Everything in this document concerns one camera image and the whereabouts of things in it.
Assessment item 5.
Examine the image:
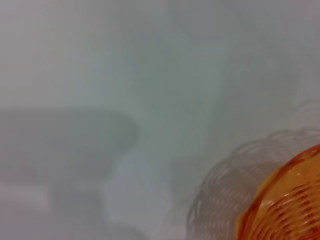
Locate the orange plastic wire basket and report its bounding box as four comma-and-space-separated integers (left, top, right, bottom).
234, 144, 320, 240

